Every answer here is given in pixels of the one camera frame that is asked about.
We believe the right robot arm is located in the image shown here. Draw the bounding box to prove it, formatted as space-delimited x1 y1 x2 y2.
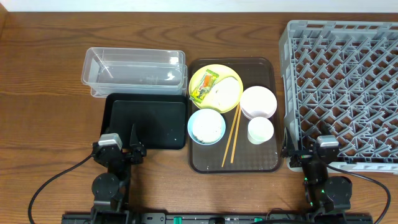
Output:
281 128 352 223

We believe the brown serving tray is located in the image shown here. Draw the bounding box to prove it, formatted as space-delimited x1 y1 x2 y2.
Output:
188 57 283 174

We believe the light blue bowl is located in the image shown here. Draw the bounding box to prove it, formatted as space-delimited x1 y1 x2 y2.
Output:
187 108 227 146

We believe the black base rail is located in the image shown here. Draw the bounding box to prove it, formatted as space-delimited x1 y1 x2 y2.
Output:
61 212 373 224

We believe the green snack wrapper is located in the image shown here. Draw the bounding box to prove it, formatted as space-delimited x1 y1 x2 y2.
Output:
190 69 219 103

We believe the pink bowl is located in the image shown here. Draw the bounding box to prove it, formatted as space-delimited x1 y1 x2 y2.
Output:
240 86 277 119

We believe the wooden chopstick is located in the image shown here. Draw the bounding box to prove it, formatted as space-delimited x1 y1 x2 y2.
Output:
230 105 241 164
221 104 240 167

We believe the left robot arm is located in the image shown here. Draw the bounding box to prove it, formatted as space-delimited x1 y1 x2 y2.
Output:
88 124 147 224

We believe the white cup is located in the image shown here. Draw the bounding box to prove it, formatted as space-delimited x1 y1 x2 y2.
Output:
248 117 274 144

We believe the clear plastic bin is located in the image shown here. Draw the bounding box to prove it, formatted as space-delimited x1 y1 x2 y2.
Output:
81 47 188 98

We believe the white napkin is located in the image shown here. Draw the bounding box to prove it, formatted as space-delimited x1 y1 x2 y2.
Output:
211 77 240 110

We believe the grey dishwasher rack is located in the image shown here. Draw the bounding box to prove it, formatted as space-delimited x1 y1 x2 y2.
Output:
279 20 397 174

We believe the black tray bin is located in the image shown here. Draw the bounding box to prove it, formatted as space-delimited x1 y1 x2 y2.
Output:
101 93 188 150

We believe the yellow plate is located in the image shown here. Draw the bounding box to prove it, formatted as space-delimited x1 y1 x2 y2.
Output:
188 64 243 113

